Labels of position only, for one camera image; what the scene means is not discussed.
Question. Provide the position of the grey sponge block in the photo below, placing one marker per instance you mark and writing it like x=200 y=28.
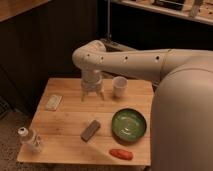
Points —
x=90 y=130

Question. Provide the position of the orange red carrot toy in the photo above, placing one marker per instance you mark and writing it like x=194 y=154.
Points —
x=121 y=154

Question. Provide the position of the wooden table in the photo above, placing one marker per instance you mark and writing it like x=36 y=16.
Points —
x=78 y=130

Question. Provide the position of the metal pole stand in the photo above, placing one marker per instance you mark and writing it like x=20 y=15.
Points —
x=107 y=41

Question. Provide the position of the green ceramic bowl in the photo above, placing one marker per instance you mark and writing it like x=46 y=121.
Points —
x=128 y=125

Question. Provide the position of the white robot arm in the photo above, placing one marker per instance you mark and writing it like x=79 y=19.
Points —
x=182 y=106

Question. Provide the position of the white ceramic cup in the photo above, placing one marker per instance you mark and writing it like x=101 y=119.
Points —
x=119 y=86

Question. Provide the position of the background shelf with items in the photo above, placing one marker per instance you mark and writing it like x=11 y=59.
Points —
x=194 y=10

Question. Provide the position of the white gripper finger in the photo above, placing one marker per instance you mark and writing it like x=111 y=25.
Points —
x=101 y=95
x=83 y=95

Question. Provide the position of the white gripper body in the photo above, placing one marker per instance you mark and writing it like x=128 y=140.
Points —
x=91 y=81

